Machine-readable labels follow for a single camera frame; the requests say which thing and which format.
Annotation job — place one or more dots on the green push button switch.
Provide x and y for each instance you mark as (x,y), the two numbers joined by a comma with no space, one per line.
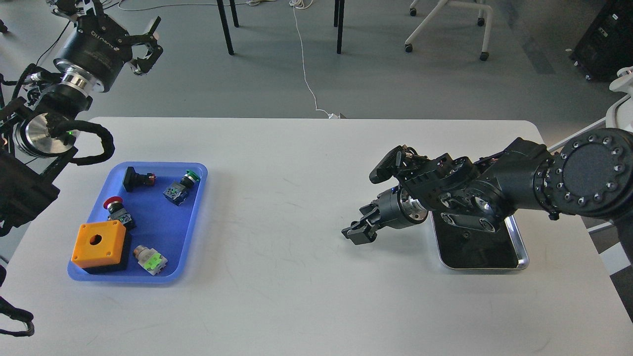
(178,191)

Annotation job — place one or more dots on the orange button enclosure box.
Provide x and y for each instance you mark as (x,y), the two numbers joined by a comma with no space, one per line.
(101,247)

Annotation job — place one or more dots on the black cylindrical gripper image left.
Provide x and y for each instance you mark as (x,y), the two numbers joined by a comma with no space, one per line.
(94,45)

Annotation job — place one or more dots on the blue plastic tray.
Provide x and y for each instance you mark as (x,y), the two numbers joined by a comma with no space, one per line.
(160,224)

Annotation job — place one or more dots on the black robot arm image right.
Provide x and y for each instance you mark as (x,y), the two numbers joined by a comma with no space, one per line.
(590,177)

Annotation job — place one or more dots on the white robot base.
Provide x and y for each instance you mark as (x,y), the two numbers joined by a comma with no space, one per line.
(619,115)

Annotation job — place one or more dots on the clear green switch module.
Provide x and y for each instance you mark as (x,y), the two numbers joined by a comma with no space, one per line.
(150,259)

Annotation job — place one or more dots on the red mushroom emergency button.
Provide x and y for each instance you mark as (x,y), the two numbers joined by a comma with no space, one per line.
(117,212)

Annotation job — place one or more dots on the black table leg left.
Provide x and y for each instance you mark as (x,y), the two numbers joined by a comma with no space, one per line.
(224,22)

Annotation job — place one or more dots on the black equipment case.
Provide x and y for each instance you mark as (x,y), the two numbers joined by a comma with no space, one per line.
(607,45)

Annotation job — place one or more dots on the black table leg right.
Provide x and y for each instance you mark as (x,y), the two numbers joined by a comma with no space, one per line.
(338,22)

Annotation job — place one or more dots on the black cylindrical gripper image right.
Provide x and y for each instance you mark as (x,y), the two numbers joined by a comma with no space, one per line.
(395,208)

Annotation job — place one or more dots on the silver metal tray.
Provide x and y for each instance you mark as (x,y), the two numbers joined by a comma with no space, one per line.
(503,250)

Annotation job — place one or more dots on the white rolling chair base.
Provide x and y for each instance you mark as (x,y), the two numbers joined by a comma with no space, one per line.
(485,19)

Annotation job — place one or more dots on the black table leg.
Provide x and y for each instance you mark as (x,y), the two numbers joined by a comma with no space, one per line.
(224,22)
(338,22)

